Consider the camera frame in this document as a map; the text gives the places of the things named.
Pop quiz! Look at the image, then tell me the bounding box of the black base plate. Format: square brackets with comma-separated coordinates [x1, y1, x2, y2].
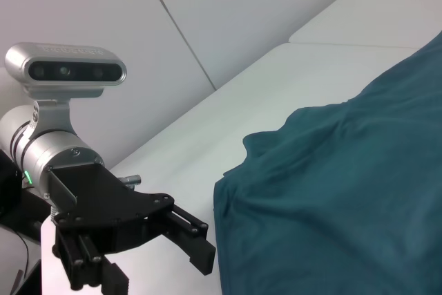
[0, 191, 52, 241]

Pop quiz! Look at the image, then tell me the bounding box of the black box housing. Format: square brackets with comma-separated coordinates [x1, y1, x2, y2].
[0, 149, 22, 218]

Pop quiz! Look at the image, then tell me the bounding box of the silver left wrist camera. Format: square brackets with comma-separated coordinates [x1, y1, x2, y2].
[4, 42, 127, 99]

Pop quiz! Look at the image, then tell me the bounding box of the thin black cable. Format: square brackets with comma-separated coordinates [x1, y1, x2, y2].
[12, 229, 31, 291]

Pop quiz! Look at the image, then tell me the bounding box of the silver left camera mount bracket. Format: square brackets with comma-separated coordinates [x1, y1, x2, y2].
[29, 86, 104, 137]

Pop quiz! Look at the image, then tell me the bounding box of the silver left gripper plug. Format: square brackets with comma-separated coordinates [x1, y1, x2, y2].
[117, 174, 142, 189]

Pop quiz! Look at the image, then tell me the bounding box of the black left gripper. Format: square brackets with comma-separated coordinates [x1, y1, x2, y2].
[46, 162, 218, 295]

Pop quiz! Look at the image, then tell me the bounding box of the teal blue shirt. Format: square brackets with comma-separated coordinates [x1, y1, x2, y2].
[212, 30, 442, 295]

